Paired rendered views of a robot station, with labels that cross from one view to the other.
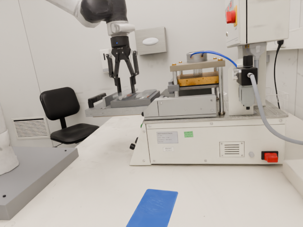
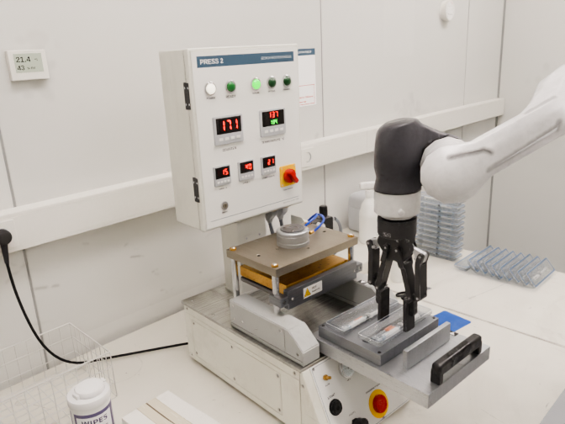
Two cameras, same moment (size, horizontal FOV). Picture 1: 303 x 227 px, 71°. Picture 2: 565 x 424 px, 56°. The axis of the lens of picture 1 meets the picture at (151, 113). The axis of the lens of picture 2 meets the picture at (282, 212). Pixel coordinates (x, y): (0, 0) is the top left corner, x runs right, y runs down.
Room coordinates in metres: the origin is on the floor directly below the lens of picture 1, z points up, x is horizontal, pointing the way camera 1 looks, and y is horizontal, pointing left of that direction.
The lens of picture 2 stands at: (1.85, 0.47, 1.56)
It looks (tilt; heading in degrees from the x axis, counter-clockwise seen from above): 17 degrees down; 215
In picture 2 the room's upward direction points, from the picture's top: 3 degrees counter-clockwise
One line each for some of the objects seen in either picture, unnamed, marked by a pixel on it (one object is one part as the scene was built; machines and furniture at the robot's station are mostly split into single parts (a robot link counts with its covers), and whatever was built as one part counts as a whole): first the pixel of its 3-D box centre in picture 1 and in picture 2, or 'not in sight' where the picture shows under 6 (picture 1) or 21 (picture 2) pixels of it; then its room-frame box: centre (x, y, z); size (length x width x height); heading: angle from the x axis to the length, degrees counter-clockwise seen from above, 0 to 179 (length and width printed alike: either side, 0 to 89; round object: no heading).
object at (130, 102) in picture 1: (137, 98); (378, 326); (0.91, 0.05, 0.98); 0.20 x 0.17 x 0.03; 166
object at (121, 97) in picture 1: (126, 94); (396, 325); (0.92, 0.10, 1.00); 0.18 x 0.06 x 0.02; 167
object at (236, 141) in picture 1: (199, 129); (303, 341); (0.83, -0.19, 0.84); 0.53 x 0.37 x 0.17; 76
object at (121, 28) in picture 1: (121, 28); (394, 198); (0.90, 0.08, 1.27); 0.13 x 0.12 x 0.05; 166
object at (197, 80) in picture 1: (197, 73); (296, 258); (0.84, -0.20, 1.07); 0.22 x 0.17 x 0.10; 166
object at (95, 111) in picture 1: (127, 102); (397, 339); (0.92, 0.10, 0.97); 0.30 x 0.22 x 0.08; 76
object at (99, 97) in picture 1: (98, 99); (457, 357); (0.95, 0.23, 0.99); 0.15 x 0.02 x 0.04; 166
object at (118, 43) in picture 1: (120, 48); (396, 237); (0.92, 0.10, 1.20); 0.08 x 0.08 x 0.09
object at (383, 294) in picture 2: (132, 84); (383, 304); (0.92, 0.07, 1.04); 0.03 x 0.01 x 0.07; 166
